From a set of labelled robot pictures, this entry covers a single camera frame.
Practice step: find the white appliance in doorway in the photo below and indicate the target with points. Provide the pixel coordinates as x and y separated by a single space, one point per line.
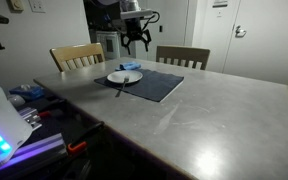
110 43

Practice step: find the beige wall thermostat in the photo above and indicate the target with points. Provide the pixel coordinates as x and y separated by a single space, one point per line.
16 5

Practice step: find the dark blue cloth placemat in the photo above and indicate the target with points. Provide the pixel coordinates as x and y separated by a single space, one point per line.
155 86

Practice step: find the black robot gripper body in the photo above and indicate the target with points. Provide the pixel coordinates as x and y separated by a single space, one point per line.
134 30

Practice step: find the white door with handle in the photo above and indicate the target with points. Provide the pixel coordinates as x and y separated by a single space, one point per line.
259 43

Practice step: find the blue tissue pack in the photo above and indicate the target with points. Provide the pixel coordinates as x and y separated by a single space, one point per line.
28 92

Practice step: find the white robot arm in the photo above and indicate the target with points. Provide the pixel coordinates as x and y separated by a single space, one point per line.
124 6

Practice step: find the dark wooden chair right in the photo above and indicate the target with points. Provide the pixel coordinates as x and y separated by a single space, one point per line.
183 55

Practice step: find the light wooden chair left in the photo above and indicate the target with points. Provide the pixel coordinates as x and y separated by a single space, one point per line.
92 52

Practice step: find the light blue folded cloth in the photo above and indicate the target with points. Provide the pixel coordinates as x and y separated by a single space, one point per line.
128 66

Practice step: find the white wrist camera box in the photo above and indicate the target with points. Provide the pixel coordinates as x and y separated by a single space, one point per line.
135 14

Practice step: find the silver aluminium rail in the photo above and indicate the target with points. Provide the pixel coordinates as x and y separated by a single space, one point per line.
34 157

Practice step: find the white round plate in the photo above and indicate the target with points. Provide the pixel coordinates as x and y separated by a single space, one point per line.
119 76

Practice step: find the silver metal fork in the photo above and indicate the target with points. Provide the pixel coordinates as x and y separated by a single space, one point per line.
126 79

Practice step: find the orange black clamp left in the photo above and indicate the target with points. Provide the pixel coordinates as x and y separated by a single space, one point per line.
80 143

